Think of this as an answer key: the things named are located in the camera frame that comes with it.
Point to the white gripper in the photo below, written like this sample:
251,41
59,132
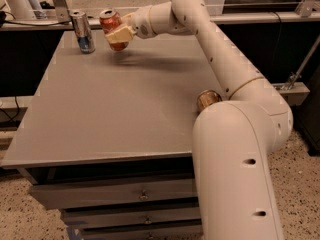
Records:
141,25

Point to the red coke can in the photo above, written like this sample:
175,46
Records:
109,20

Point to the gold soda can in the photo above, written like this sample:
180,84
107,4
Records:
207,98

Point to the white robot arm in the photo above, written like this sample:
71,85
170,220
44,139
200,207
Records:
231,138

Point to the silver blue redbull can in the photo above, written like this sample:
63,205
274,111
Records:
82,31

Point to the grey drawer cabinet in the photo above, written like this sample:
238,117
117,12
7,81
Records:
114,115

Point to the top grey drawer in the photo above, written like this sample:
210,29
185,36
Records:
111,192

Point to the grey drawer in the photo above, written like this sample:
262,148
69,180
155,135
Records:
111,192
137,216
143,232

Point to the middle grey drawer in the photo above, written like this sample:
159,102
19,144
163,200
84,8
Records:
137,216

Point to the bottom grey drawer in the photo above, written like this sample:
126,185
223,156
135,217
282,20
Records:
143,232

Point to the metal guard rail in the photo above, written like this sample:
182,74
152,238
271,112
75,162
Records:
225,19

